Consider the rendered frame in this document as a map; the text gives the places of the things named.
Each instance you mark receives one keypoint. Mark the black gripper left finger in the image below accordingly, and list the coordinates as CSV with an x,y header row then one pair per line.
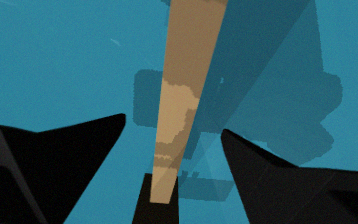
x,y
54,167

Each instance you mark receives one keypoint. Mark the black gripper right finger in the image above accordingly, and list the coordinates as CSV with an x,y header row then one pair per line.
x,y
274,191

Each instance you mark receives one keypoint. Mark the long wooden rail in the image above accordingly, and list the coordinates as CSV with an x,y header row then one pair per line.
x,y
193,28

